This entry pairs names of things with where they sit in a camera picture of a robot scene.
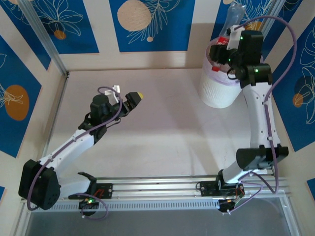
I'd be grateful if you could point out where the clear cola bottle red label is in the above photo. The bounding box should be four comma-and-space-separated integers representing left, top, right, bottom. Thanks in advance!
213, 2, 247, 72

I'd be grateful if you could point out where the white ribbed plastic bin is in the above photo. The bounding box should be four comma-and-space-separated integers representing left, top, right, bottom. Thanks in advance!
198, 70, 243, 109

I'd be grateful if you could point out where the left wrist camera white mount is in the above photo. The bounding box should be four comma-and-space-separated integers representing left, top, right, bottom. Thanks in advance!
104, 85, 123, 103

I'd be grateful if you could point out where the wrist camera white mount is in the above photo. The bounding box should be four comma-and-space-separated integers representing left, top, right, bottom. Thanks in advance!
104, 85, 123, 103
226, 25, 246, 50

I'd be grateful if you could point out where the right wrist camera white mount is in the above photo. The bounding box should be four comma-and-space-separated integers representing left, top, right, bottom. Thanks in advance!
226, 25, 246, 50

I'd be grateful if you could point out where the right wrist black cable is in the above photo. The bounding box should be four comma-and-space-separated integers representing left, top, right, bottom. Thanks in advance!
227, 68, 241, 81

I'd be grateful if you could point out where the aluminium table side rail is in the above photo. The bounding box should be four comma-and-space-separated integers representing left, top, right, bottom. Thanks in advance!
35, 72, 70, 183

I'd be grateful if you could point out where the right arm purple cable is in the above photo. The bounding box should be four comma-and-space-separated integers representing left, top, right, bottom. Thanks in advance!
228, 15, 298, 213

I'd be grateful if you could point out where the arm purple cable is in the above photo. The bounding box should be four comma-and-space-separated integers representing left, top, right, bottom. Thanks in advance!
228, 15, 298, 213
26, 86, 123, 220

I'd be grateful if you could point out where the aluminium frame post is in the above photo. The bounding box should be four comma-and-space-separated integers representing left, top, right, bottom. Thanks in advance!
260, 0, 288, 34
17, 0, 70, 77

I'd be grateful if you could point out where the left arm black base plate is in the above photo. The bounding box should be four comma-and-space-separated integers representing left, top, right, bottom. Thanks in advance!
68, 183, 113, 200

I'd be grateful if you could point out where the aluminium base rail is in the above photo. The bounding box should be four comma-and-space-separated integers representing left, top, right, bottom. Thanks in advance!
21, 174, 292, 205

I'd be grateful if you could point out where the grey slotted cable duct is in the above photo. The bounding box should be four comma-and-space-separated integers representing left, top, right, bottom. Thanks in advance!
31, 198, 220, 213

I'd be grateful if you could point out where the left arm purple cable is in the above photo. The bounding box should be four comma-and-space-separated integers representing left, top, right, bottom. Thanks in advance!
26, 86, 123, 220

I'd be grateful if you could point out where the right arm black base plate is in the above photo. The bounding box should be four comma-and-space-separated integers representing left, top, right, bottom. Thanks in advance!
199, 180, 222, 197

